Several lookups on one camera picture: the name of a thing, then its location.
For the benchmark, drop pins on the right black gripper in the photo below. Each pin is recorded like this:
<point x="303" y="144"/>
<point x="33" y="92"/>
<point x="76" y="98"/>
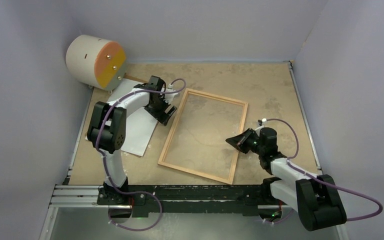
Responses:
<point x="240" y="141"/>

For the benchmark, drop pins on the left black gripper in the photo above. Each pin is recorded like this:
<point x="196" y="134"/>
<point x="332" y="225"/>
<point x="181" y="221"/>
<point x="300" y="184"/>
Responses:
<point x="162" y="116"/>

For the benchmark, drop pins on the glossy printed photo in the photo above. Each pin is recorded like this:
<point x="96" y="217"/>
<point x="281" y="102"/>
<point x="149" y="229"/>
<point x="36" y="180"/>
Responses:
<point x="140" y="124"/>

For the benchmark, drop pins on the wooden picture frame with glass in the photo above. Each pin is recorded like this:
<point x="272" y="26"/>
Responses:
<point x="196" y="143"/>

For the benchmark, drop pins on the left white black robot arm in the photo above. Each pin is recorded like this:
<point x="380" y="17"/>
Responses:
<point x="108" y="126"/>

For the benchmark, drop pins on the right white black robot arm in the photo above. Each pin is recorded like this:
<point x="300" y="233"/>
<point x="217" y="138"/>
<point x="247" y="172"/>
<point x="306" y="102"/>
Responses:
<point x="313" y="197"/>

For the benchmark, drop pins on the brown cardboard backing board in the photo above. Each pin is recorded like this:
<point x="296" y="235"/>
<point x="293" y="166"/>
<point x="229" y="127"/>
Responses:
<point x="126" y="76"/>

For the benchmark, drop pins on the white cylindrical drum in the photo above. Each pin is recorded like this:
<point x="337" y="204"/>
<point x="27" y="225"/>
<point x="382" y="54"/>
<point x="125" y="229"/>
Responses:
<point x="96" y="62"/>

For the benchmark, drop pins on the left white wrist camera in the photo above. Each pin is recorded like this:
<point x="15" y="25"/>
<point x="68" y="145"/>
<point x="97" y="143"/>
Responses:
<point x="169" y="93"/>

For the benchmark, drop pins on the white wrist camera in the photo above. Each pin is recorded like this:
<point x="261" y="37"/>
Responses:
<point x="261" y="124"/>
<point x="169" y="93"/>

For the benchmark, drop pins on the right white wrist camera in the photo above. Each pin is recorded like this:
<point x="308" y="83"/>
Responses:
<point x="261" y="124"/>

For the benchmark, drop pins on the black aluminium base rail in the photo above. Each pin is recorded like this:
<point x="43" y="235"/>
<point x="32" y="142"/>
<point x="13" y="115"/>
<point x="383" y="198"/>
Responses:
<point x="246" y="200"/>

